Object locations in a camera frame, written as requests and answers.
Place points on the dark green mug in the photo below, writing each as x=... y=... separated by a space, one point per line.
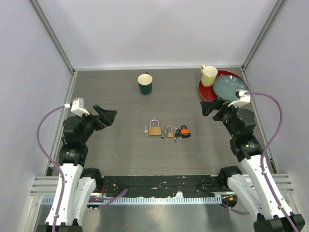
x=145 y=82

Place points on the red round tray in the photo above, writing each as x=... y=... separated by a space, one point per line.
x=207 y=93

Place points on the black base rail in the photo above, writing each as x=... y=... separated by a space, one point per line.
x=162 y=186

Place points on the large brass padlock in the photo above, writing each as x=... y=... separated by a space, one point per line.
x=154 y=128

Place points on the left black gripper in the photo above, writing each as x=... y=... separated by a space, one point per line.
x=109 y=115

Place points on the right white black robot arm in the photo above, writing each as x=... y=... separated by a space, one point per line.
x=262 y=198

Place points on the black-headed keys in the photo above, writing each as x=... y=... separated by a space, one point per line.
x=178 y=133

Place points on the small brass long-shackle padlock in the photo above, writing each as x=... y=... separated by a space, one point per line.
x=170 y=133

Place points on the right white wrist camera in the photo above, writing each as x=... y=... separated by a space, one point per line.
x=243 y=98

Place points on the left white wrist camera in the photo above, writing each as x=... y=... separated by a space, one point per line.
x=77 y=107

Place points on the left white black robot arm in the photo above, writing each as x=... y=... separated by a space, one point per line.
x=75 y=183

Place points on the yellow mug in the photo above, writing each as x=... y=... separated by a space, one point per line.
x=208 y=75

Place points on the white slotted cable duct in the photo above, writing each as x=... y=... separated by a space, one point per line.
x=178 y=199

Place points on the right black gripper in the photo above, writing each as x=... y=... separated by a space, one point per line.
x=207 y=107

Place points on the orange black padlock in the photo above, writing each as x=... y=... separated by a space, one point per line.
x=185 y=132

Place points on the blue ceramic plate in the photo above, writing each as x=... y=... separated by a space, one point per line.
x=226 y=87

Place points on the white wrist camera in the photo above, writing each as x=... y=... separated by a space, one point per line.
x=243 y=98
x=77 y=107

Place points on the keys with panda keychain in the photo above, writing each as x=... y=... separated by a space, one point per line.
x=164 y=133

